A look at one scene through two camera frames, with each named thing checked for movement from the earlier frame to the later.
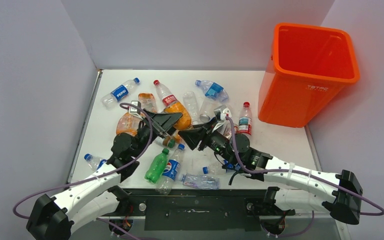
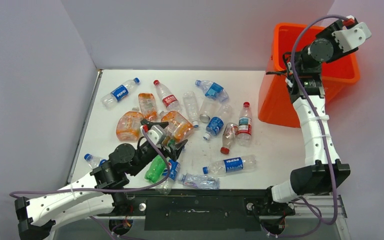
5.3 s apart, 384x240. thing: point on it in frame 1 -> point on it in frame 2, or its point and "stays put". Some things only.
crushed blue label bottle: [213, 89] stays put
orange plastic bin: [308, 66] stays put
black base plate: [200, 209] stays put
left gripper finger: [161, 133] -> [179, 146]
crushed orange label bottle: [147, 101] stays put
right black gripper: [193, 137] -> [337, 26]
